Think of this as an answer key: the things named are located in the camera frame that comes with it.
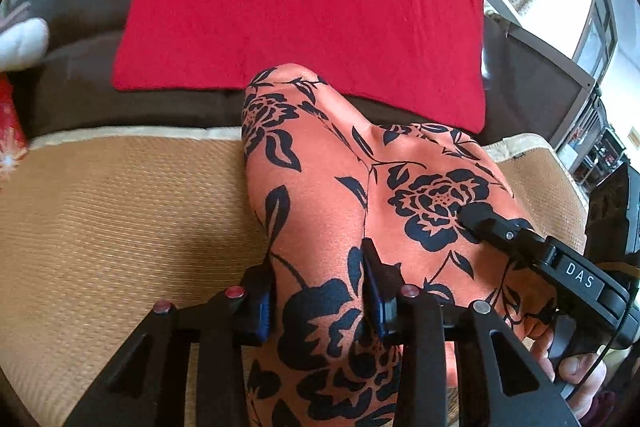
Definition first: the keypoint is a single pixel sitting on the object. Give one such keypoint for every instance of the woven bamboo seat mat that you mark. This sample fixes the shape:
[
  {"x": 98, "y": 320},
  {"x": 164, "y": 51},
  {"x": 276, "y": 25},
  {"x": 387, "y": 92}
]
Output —
[{"x": 94, "y": 231}]

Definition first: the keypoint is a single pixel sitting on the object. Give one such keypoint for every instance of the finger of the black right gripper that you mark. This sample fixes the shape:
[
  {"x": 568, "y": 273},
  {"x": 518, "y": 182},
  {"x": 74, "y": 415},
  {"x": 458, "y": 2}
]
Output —
[{"x": 513, "y": 237}]

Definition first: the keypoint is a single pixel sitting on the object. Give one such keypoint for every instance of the red folded cloth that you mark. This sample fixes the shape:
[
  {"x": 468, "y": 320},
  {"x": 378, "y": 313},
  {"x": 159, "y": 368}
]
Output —
[{"x": 421, "y": 56}]

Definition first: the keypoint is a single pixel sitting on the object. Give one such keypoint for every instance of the grey framed side cabinet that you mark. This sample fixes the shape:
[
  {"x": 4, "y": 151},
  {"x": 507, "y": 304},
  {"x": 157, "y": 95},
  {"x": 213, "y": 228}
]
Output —
[{"x": 531, "y": 87}]

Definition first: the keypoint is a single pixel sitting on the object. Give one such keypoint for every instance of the orange floral patterned garment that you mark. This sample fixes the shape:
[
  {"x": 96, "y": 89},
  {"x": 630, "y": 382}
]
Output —
[{"x": 320, "y": 179}]

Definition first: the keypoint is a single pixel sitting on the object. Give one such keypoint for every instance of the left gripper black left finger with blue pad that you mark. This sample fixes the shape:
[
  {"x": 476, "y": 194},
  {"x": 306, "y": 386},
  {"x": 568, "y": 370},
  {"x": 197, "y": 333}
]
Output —
[{"x": 144, "y": 383}]

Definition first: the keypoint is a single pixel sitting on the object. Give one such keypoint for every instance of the person right hand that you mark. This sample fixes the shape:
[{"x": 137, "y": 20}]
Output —
[{"x": 584, "y": 371}]

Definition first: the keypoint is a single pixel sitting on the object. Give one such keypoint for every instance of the white plush pillow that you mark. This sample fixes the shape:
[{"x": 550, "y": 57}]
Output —
[{"x": 24, "y": 45}]

